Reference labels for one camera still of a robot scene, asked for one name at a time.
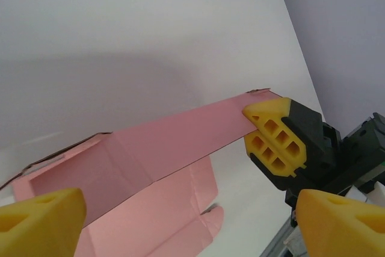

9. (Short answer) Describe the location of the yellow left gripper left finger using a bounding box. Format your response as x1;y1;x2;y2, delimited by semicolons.
0;187;88;257

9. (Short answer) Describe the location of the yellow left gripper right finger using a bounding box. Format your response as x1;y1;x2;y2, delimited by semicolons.
296;189;385;257

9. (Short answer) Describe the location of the pink paper box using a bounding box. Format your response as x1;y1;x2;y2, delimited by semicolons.
0;87;285;257

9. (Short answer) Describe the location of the aluminium mounting rail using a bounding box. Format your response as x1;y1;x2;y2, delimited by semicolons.
261;216;309;257

